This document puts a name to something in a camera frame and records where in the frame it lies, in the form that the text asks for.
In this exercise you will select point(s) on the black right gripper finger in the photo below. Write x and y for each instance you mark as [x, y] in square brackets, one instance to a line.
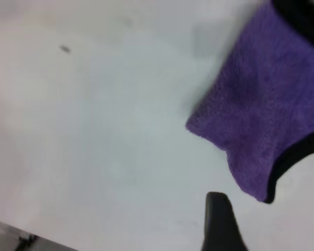
[219, 227]

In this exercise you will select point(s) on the purple cloth with black trim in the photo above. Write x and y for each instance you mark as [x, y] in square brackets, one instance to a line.
[258, 109]

